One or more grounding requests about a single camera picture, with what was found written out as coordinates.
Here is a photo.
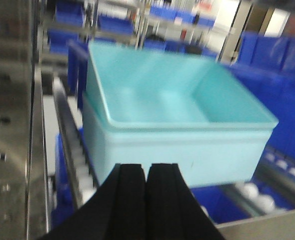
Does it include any light teal plastic bin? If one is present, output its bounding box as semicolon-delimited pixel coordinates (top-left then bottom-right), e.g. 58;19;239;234
82;41;279;188

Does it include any lower steel shelf edge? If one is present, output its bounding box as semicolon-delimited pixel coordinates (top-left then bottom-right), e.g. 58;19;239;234
216;209;295;240

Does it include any metal divider rail left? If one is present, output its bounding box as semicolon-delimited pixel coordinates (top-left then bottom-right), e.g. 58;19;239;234
52;77;98;208

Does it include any white roller track right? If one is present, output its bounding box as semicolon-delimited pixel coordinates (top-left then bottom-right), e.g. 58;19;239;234
233;149;295;215

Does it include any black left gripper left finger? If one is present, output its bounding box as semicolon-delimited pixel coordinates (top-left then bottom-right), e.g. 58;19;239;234
41;164;146;240

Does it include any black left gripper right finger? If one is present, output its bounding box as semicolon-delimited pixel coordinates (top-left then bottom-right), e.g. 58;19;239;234
145;163;224;240

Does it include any stainless steel shelf post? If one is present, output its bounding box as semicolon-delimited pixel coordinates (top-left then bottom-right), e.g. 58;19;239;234
0;0;50;240

